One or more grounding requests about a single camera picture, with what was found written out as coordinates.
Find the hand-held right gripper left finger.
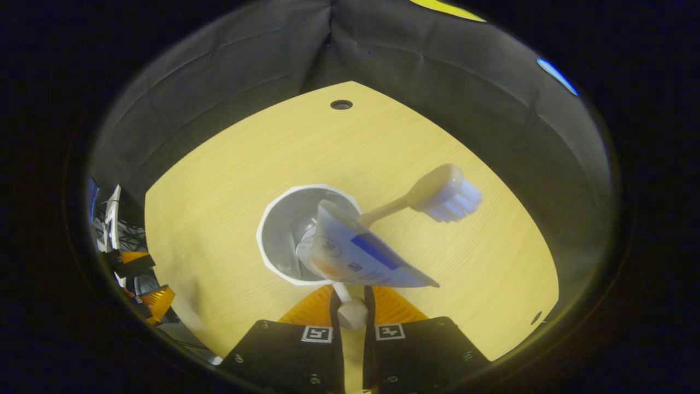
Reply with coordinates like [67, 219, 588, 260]
[219, 285, 346, 394]

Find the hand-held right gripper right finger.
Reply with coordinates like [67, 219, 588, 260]
[361, 285, 491, 394]

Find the beige toothbrush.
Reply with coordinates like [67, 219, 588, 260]
[358, 163, 483, 228]

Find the tangle of black cables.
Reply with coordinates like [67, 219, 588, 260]
[96, 216, 145, 252]

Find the white curved object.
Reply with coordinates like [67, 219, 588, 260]
[104, 184, 122, 250]

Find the white cup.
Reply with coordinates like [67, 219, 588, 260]
[255, 184, 370, 331]

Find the wooden desktop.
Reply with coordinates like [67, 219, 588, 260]
[144, 80, 560, 393]

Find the white toothpaste tube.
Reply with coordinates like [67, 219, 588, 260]
[296, 199, 441, 289]

